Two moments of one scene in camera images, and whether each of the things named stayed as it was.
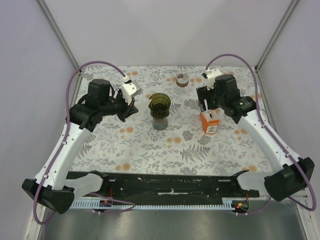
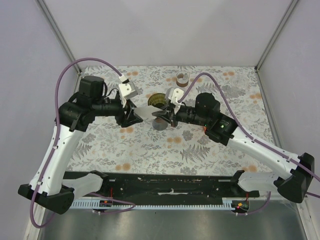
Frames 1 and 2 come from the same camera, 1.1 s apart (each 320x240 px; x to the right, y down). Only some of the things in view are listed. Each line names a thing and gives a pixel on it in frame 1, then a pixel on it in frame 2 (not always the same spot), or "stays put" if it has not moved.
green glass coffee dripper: (159, 105) stays put
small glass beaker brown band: (182, 78) stays put
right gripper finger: (202, 104) to (159, 113)
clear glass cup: (242, 81) stays put
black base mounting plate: (170, 187) stays put
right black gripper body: (213, 100) to (174, 118)
